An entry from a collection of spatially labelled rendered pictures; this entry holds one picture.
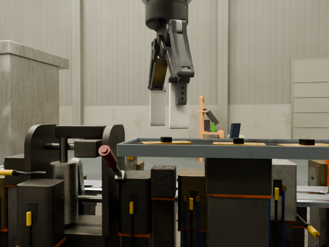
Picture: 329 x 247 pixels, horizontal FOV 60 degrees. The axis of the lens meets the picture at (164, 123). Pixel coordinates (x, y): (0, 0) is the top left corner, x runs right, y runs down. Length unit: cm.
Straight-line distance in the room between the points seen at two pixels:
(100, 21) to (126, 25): 99
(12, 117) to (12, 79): 55
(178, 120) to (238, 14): 951
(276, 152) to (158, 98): 25
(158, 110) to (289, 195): 32
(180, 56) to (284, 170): 34
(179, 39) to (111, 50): 1004
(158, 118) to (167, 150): 15
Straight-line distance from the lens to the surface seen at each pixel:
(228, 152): 42
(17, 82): 478
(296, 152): 44
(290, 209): 66
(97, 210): 166
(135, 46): 1019
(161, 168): 60
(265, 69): 954
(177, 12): 50
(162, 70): 55
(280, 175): 64
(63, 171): 65
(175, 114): 43
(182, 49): 43
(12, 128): 468
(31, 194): 60
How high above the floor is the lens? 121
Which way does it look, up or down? 1 degrees down
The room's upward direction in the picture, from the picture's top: straight up
